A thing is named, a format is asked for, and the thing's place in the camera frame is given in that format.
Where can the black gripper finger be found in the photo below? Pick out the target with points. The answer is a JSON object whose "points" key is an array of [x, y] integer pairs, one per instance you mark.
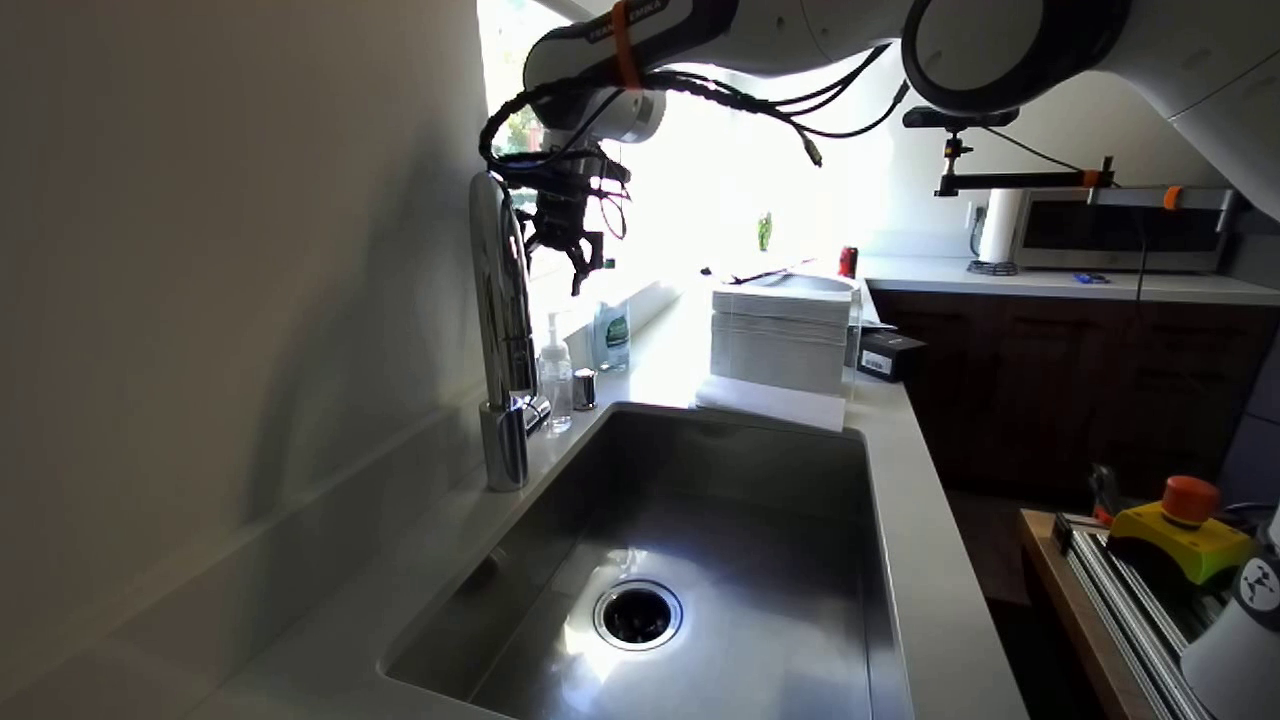
{"points": [[585, 260]]}

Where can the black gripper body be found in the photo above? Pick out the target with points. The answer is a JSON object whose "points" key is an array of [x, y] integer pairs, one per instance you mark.
{"points": [[561, 199]]}

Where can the clear pump soap bottle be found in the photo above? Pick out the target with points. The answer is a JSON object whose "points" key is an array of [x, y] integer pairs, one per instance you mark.
{"points": [[556, 376]]}

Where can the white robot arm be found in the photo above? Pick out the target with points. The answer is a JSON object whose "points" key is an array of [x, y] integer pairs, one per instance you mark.
{"points": [[1207, 67]]}

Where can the clear green-label dish soap bottle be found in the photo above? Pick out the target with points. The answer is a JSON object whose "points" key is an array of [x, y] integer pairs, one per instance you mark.
{"points": [[608, 336]]}

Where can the chrome kitchen faucet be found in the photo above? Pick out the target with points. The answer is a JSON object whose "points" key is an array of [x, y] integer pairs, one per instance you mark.
{"points": [[508, 409]]}

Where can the chrome sink button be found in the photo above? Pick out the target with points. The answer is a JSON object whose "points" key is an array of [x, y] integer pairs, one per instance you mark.
{"points": [[585, 388]]}

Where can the white folded paper towel stack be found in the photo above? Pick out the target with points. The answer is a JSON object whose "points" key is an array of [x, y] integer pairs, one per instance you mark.
{"points": [[786, 328]]}

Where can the small red cup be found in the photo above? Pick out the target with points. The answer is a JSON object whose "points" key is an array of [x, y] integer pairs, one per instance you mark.
{"points": [[851, 260]]}

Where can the small black box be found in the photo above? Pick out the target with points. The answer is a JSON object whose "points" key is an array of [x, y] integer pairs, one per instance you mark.
{"points": [[890, 358]]}

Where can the stainless steel sink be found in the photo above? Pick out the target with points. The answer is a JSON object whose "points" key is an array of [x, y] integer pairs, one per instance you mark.
{"points": [[682, 566]]}

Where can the white paper towel roll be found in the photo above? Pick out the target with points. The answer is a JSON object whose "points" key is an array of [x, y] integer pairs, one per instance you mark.
{"points": [[1003, 219]]}

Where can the stainless microwave oven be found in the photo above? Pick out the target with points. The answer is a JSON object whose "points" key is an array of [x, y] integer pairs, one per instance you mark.
{"points": [[1125, 230]]}

